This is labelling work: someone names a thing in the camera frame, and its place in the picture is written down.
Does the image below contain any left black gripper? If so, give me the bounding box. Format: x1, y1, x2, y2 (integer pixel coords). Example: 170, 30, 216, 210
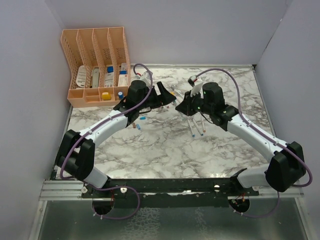
137, 81, 176, 111

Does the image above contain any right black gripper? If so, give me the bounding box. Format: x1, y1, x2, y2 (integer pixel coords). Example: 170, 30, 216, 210
176, 89, 213, 117

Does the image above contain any brown cap marker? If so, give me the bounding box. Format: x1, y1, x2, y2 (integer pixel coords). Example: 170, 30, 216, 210
200, 116, 206, 133

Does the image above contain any light blue marker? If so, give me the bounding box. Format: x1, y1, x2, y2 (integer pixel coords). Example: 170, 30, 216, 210
187, 119, 195, 138

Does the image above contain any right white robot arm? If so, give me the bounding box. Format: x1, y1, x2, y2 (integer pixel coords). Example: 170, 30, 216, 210
175, 82, 306, 196

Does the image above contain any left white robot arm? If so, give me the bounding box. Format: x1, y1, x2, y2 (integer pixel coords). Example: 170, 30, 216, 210
55, 80, 176, 198

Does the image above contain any grey cap marker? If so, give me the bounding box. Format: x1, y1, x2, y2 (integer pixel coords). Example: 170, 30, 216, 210
170, 86, 184, 99

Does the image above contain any white red box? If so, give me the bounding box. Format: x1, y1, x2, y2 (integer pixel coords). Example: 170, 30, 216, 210
117, 62, 128, 87

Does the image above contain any yellow tape measure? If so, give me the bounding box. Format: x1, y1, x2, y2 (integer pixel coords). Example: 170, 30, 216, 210
101, 92, 112, 101

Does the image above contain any blue white box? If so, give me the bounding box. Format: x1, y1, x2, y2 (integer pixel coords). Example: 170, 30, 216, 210
103, 65, 114, 88

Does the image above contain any white stapler package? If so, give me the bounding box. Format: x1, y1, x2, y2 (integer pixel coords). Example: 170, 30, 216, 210
91, 67, 100, 88

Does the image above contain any peach plastic file organizer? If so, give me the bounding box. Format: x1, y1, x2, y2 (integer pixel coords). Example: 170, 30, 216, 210
60, 26, 131, 108

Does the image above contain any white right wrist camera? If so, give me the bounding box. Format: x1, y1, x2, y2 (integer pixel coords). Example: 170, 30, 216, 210
187, 75, 204, 97

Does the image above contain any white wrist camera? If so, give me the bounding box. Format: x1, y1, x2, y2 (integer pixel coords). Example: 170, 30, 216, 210
139, 71, 151, 84
187, 75, 204, 97

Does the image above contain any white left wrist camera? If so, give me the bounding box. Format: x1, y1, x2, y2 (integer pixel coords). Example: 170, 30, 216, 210
139, 71, 151, 84

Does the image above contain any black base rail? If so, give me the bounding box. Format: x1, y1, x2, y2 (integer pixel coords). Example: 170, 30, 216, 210
82, 176, 259, 208

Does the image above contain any aluminium frame rail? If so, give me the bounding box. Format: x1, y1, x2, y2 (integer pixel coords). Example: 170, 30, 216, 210
39, 176, 305, 201

